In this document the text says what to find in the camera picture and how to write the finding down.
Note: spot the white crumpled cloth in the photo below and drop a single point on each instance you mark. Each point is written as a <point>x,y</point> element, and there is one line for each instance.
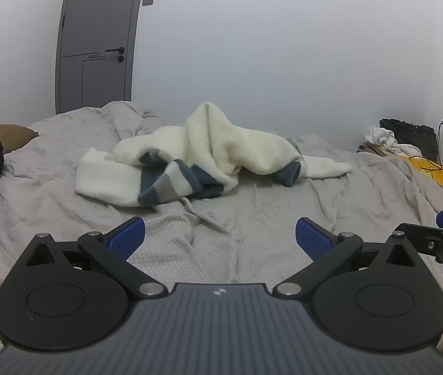
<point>389,140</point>

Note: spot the grey bed sheet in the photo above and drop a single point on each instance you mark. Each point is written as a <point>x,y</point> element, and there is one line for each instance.
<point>244,234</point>

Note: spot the grey door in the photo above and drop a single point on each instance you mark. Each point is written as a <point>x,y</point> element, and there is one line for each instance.
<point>96,47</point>

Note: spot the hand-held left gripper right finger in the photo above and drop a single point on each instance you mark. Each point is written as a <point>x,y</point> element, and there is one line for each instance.
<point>311,238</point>

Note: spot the white blue striped sweater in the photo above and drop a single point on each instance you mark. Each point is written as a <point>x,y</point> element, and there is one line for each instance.
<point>205,152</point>

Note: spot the black bag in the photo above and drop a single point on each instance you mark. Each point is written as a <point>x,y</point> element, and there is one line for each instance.
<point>413,132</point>

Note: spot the brown pillow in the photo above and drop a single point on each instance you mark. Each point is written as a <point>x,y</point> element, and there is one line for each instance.
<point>12,136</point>

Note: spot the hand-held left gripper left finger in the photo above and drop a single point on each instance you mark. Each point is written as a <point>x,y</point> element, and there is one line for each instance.
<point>127,236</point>

